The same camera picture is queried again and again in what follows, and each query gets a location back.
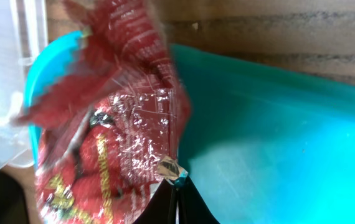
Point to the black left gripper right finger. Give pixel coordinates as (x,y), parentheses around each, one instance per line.
(192,207)

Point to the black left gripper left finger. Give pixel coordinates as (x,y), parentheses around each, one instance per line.
(162,206)

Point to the red snack wrapper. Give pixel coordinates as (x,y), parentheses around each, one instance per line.
(106,124)

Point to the teal plastic tray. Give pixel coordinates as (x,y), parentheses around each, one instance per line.
(261,145)

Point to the black tray bin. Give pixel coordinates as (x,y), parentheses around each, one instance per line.
(13,208)

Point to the clear plastic bin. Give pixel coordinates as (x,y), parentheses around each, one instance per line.
(23,36)

